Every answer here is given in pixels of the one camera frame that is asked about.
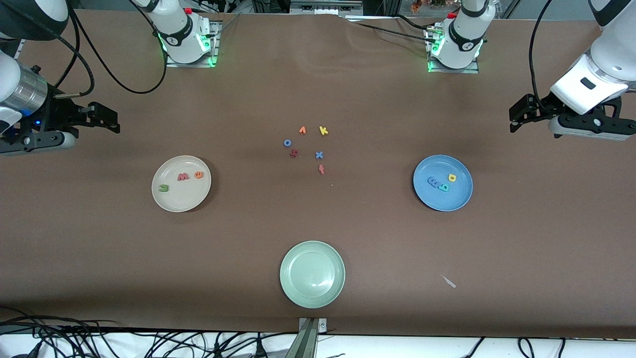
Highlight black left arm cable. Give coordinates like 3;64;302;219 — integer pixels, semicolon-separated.
528;0;555;110

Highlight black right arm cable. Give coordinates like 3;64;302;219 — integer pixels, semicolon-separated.
52;0;169;97

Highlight tangled black floor cables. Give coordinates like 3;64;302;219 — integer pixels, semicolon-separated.
0;307;299;358

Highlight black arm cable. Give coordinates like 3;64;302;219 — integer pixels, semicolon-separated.
52;0;169;97
528;0;555;110

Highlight brown paper table cover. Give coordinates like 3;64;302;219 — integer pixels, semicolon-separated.
0;9;636;340

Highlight pale green round plate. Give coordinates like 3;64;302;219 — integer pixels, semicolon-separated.
279;241;346;309

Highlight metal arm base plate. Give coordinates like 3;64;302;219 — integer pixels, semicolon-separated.
165;21;220;68
426;27;480;75

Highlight silver background equipment frame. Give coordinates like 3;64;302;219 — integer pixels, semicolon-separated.
290;0;364;15

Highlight beige round plate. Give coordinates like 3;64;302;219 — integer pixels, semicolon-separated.
151;155;212;213

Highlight black cable on table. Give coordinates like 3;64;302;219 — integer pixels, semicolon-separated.
343;17;438;45

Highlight blue round plate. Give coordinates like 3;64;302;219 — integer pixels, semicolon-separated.
413;155;474;212

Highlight black floor cable loops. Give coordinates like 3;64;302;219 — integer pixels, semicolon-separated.
462;337;567;358

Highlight aluminium profile with bracket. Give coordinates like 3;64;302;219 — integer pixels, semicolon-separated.
284;317;328;358

